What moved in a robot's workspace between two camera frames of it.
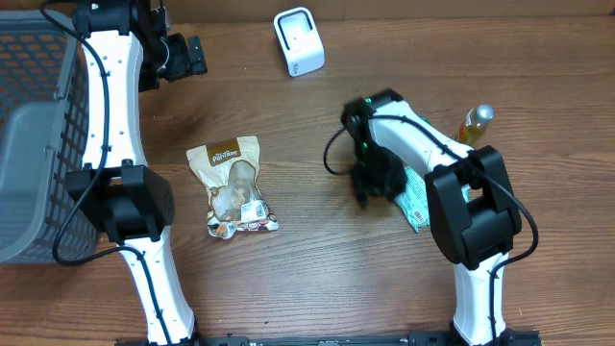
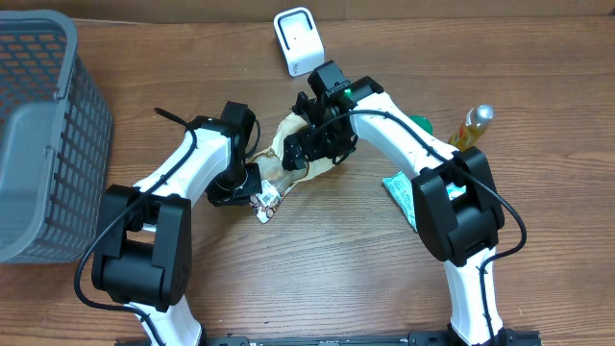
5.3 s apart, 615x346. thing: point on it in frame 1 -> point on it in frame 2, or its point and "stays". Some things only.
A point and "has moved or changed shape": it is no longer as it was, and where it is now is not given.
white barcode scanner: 300,39 stays
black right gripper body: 382,171 -> 329,141
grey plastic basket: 43,135 stays
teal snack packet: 413,201 stays
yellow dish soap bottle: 475,125 stays
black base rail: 513,337 stays
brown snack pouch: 229,170 has moved or changed shape
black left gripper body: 172,61 -> 234,185
